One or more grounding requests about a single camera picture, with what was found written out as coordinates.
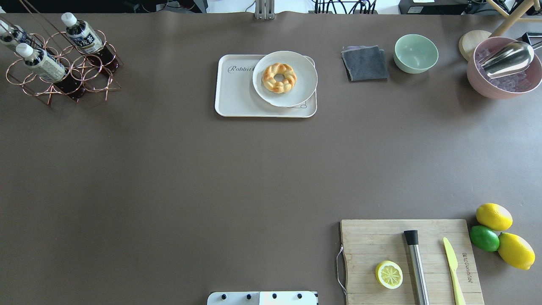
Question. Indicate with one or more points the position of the tea bottle white cap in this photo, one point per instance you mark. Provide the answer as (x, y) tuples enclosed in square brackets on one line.
[(88, 42)]

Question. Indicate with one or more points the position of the cream serving tray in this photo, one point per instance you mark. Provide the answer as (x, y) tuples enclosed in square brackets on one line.
[(236, 96)]

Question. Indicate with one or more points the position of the tea bottle front left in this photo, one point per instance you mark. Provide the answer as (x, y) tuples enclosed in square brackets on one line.
[(51, 70)]

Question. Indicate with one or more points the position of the white round plate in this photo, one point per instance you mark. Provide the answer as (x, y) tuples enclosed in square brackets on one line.
[(306, 84)]

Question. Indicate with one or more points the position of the grey folded cloth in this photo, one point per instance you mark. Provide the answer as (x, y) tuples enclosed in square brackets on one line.
[(364, 63)]

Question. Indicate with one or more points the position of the bamboo cutting board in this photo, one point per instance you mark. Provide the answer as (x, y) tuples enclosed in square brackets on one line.
[(369, 242)]

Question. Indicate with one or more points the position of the steel muddler black tip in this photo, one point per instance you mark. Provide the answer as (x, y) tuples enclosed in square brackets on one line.
[(420, 288)]

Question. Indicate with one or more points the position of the half lemon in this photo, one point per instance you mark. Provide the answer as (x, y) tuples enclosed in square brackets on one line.
[(389, 274)]

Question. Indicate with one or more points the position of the green ceramic bowl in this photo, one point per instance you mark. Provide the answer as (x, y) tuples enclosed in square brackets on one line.
[(415, 53)]

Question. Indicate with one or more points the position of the yellow plastic knife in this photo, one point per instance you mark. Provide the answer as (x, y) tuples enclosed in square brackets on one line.
[(453, 265)]

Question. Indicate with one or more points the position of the round wooden stand base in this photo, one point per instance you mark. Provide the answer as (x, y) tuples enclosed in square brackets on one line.
[(470, 40)]

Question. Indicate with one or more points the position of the green lime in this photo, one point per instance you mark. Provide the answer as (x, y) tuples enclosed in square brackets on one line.
[(484, 238)]

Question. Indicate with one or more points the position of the yellow lemon upper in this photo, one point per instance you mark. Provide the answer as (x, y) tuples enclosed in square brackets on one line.
[(494, 216)]

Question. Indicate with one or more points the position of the yellow lemon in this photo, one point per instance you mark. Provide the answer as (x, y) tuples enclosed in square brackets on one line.
[(494, 216), (515, 251)]

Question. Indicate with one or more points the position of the pink bowl of ice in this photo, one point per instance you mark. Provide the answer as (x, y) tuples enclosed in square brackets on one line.
[(493, 88)]

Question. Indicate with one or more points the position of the yellow lemon lower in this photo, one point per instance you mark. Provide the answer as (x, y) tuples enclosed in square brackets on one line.
[(515, 251)]

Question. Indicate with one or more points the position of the metal ice scoop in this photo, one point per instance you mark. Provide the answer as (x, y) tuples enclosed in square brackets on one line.
[(513, 58)]

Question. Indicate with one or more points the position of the braided ring pastry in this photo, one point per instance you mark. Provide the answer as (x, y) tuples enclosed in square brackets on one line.
[(279, 78)]

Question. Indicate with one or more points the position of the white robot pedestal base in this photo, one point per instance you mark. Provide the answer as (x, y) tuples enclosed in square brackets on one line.
[(289, 297)]

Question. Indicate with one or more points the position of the copper wire bottle rack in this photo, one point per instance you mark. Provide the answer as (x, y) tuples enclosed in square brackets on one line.
[(95, 77)]

